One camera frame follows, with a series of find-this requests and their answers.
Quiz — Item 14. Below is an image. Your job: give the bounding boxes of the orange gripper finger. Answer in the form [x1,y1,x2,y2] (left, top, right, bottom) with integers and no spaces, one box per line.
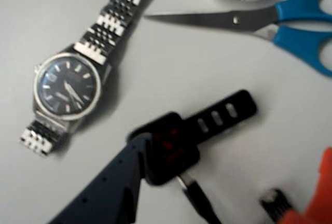
[281,147,332,224]

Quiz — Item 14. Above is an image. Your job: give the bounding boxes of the blue handled scissors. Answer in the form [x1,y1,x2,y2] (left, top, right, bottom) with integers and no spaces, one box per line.
[144,0,332,77]

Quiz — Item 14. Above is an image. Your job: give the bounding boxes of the black and silver cylinder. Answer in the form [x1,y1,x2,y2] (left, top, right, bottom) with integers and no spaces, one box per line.
[260,188,294,224]

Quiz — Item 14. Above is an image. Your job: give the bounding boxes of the black bike light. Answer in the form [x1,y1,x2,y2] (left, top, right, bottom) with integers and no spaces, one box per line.
[127,89,258,186]

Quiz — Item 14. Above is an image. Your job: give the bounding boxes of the black braided cable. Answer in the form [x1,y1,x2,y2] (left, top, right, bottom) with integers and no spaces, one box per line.
[176,173,221,224]

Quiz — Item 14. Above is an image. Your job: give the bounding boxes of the silver wristwatch with dark dial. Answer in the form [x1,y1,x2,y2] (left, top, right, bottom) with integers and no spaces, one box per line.
[19,0,161,157]

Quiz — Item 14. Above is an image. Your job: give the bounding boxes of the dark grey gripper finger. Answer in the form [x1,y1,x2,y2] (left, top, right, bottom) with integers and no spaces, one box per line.
[48,133,154,224]

